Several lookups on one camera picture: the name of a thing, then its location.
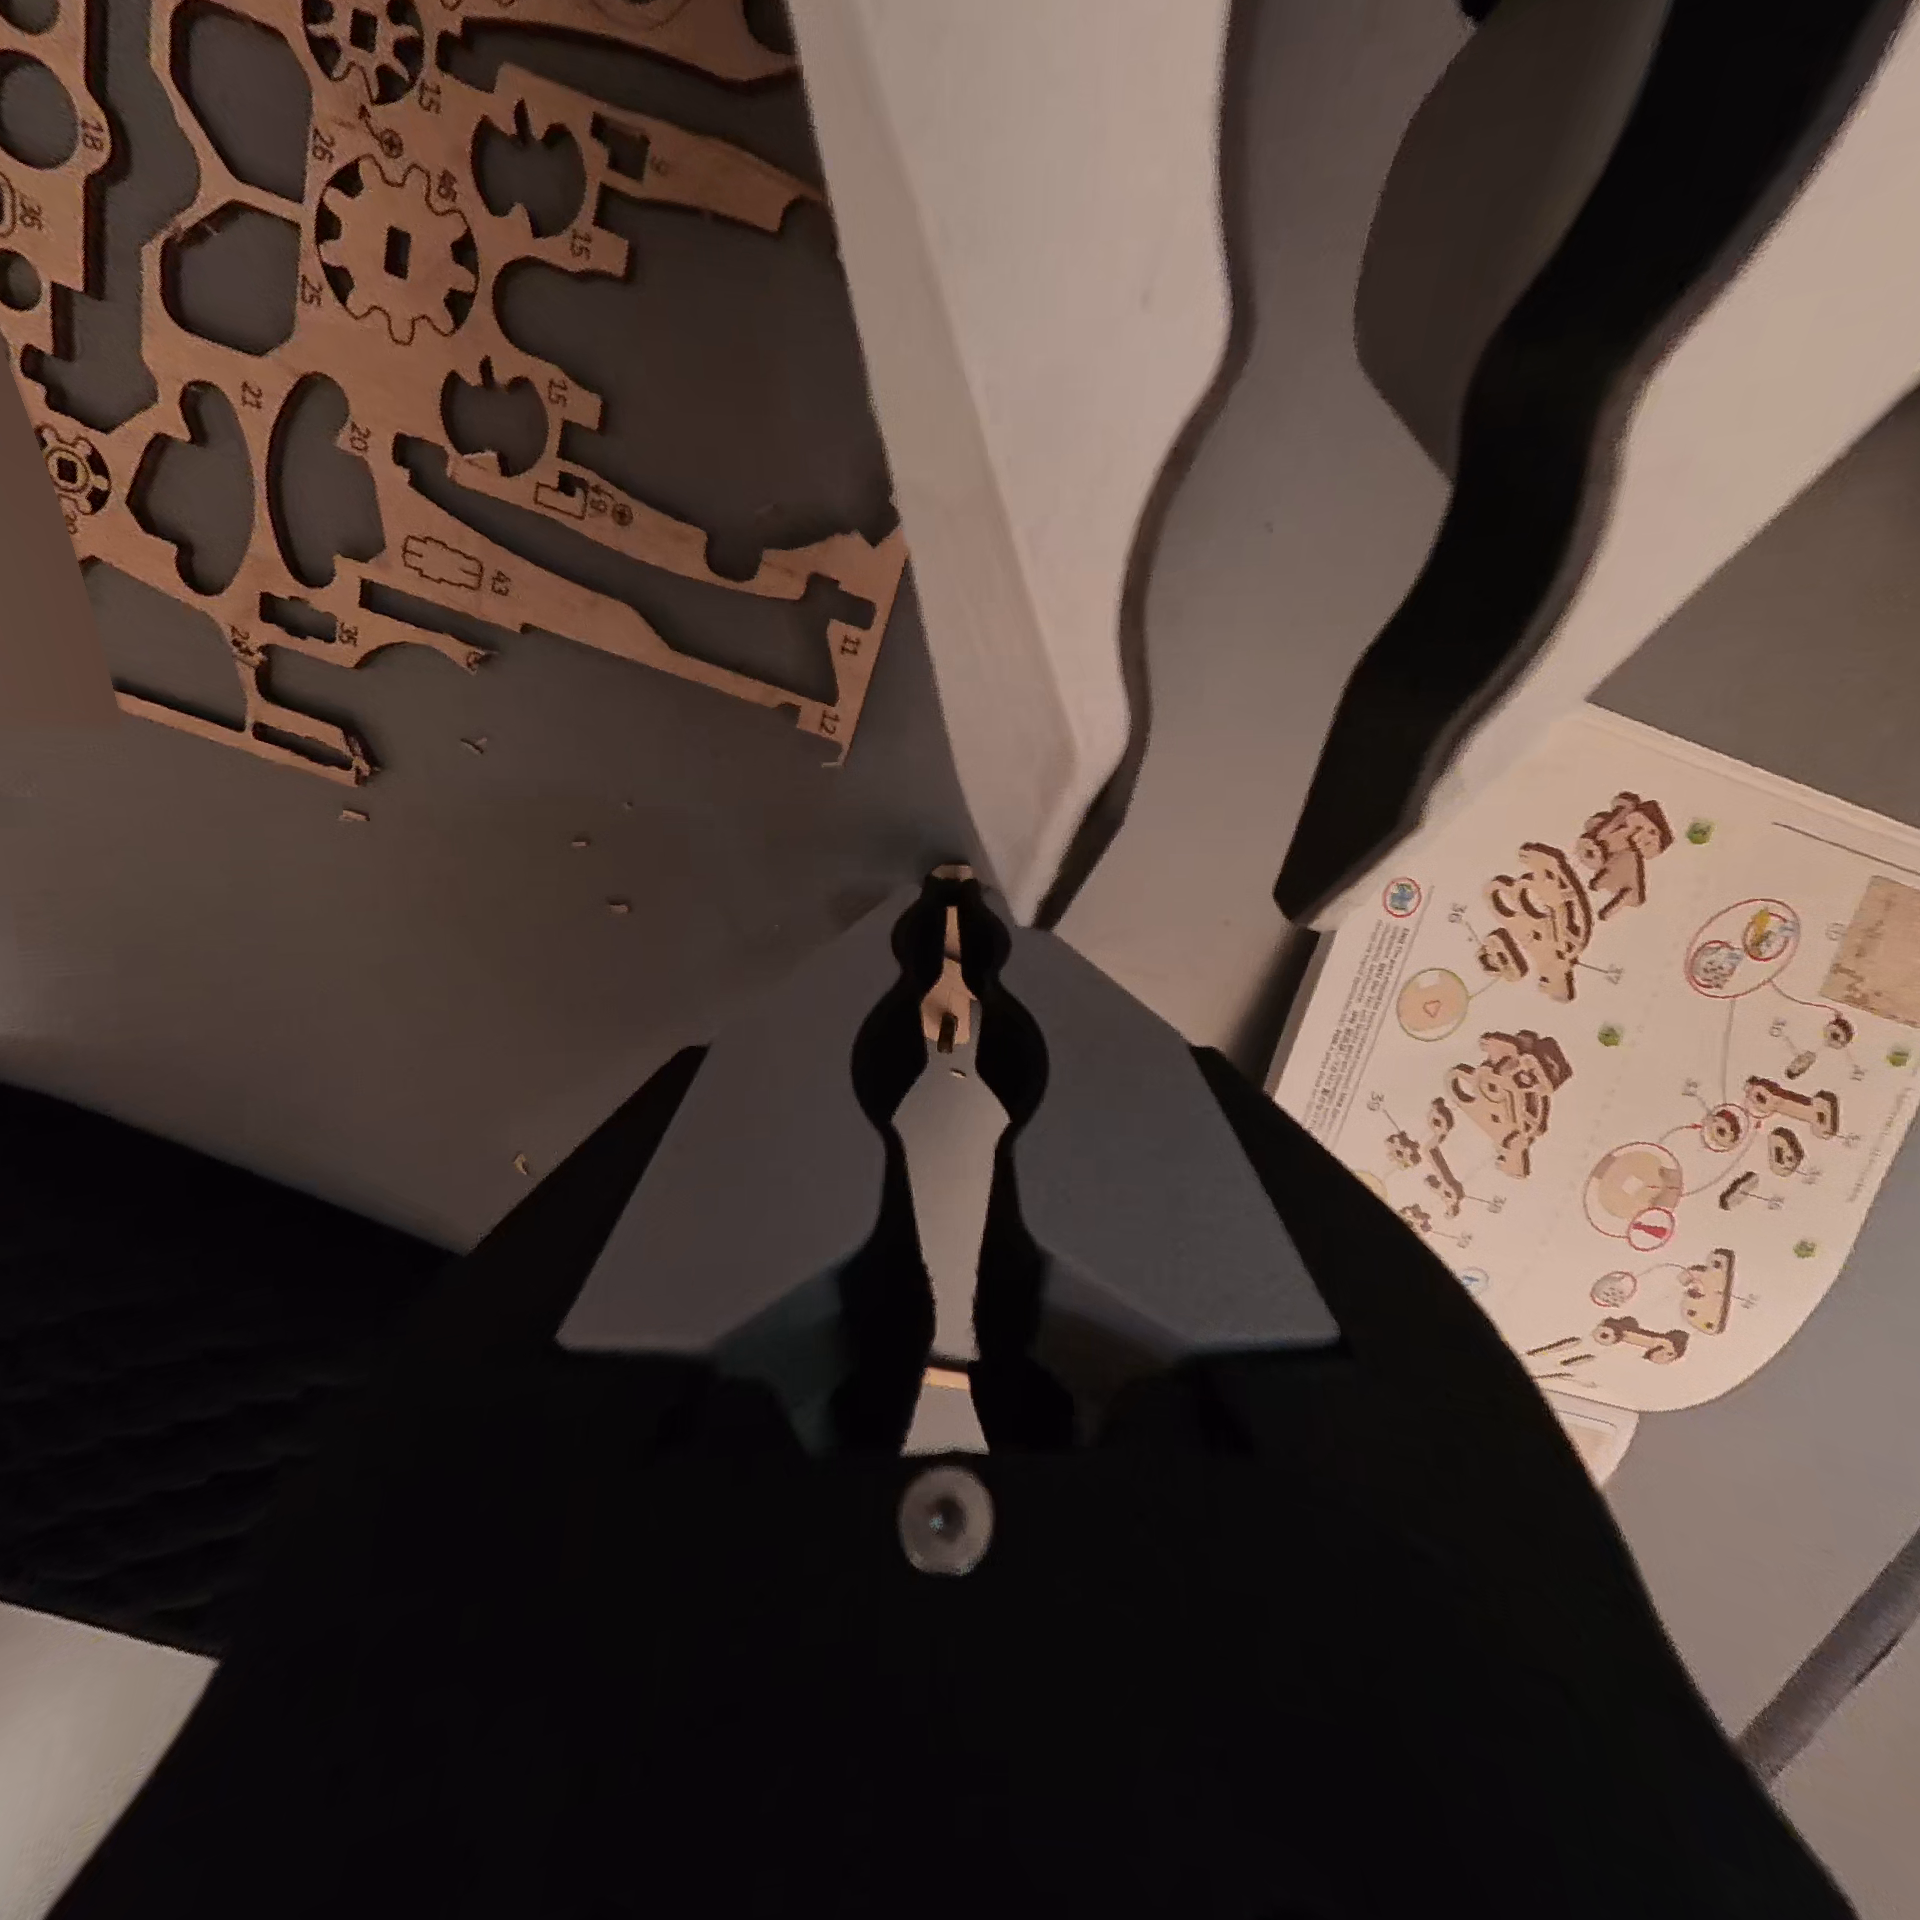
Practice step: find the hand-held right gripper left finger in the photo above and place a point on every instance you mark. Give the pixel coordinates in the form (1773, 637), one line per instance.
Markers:
(723, 1246)

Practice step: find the open instruction booklet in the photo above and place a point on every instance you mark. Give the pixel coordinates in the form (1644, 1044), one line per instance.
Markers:
(1648, 1079)

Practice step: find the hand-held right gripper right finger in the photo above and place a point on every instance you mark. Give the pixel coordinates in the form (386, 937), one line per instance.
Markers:
(1183, 1246)

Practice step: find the wooden laser-cut parts sheet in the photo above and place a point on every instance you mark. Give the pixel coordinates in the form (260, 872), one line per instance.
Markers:
(512, 578)

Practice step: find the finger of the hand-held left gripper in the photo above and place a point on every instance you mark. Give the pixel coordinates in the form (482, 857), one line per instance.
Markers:
(1771, 302)
(1034, 302)

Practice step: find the small wooden part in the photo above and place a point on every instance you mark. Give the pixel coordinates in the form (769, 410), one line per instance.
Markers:
(947, 996)

